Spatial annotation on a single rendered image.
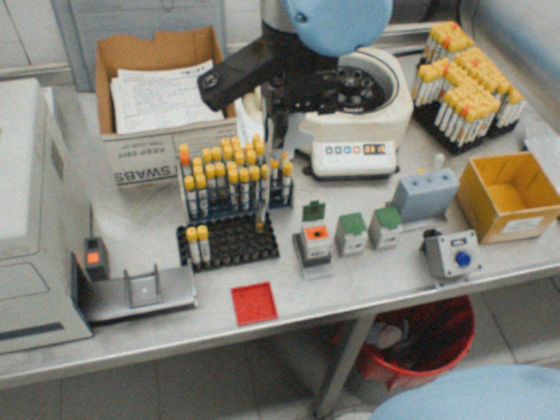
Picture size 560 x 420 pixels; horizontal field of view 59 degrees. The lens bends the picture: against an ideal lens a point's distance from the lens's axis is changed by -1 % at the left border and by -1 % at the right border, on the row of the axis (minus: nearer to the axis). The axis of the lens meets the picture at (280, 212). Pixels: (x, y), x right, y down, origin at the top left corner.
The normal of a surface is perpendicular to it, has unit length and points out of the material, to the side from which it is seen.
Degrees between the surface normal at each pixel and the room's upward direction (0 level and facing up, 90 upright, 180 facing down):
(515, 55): 86
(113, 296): 0
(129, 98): 1
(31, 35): 90
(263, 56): 31
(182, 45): 87
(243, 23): 90
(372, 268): 0
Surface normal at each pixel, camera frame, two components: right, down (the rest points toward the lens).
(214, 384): 0.04, -0.59
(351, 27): 0.17, 0.80
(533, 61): -0.98, 0.06
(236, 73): -0.45, -0.40
